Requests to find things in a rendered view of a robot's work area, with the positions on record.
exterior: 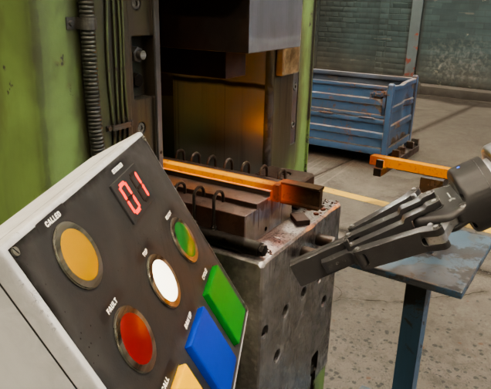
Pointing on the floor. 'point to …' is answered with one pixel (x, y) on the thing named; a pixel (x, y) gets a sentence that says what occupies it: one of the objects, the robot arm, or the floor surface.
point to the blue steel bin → (361, 110)
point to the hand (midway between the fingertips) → (322, 262)
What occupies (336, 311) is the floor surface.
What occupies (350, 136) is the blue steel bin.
